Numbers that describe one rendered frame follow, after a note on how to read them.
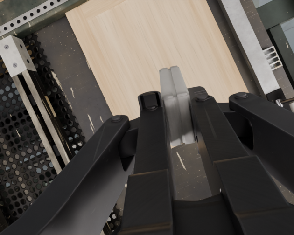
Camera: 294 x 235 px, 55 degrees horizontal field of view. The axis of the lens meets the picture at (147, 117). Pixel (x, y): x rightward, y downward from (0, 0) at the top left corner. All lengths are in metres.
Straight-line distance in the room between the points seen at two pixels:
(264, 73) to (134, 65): 0.42
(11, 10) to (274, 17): 0.88
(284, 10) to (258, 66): 0.23
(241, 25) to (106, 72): 0.46
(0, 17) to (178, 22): 0.59
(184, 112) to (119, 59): 0.83
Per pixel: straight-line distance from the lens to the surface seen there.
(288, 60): 1.10
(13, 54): 1.04
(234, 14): 0.98
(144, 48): 0.97
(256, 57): 0.97
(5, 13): 1.11
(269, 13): 1.09
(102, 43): 1.00
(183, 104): 0.15
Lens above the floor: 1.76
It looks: 32 degrees down
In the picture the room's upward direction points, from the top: 159 degrees clockwise
